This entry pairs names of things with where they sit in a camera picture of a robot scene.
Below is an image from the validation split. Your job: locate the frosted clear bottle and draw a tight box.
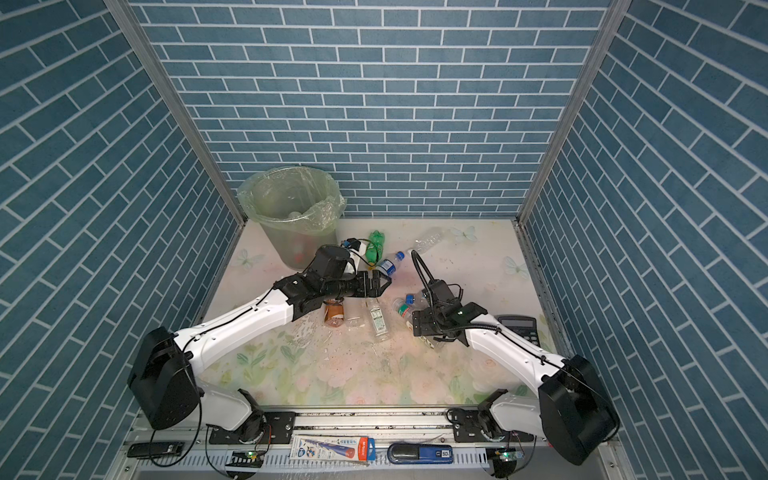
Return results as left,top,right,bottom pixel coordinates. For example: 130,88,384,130
344,298,365,328

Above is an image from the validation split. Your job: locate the large clear green cap bottle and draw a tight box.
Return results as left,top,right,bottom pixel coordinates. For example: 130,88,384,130
393,298,439,351

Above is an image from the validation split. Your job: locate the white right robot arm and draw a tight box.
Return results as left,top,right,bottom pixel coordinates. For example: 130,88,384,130
411,251,620,465

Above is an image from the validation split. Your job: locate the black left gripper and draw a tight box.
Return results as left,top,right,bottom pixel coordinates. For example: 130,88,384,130
321,268,393,302

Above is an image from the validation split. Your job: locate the green lined trash bin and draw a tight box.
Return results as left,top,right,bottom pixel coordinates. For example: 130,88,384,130
236,166,346,270

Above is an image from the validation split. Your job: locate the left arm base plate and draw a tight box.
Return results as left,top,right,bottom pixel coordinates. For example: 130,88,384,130
208,411,297,445

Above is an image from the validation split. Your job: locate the blue black device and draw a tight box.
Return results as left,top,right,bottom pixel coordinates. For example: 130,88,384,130
387,442,454,465

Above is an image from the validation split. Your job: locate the black calculator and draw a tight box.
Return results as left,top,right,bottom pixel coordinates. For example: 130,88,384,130
496,314,540,347

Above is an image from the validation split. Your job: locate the clear ribbed crushed bottle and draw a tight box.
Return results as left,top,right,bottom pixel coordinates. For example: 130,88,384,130
412,228,445,254

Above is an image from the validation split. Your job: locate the clear green label bottle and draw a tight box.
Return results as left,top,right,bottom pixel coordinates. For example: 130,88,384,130
366,298,390,342

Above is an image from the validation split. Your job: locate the orange brown drink bottle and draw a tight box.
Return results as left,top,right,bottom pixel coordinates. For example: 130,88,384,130
324,299,345,328

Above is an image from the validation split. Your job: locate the blue red label bottle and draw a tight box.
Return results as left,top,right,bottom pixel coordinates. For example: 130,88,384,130
405,292,429,310

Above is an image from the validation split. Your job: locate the small blue label bottle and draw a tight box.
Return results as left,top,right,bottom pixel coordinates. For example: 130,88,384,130
377,251,406,277

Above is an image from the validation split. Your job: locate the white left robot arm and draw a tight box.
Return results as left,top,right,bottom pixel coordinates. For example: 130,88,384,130
128,245,392,443

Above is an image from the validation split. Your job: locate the green plastic bottle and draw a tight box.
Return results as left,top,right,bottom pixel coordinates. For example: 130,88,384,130
366,230,385,265

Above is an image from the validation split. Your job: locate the black remote control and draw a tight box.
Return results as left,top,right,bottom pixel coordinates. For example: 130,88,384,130
126,441,184,460

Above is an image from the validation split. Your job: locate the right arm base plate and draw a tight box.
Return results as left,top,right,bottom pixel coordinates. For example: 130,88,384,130
445,408,534,443

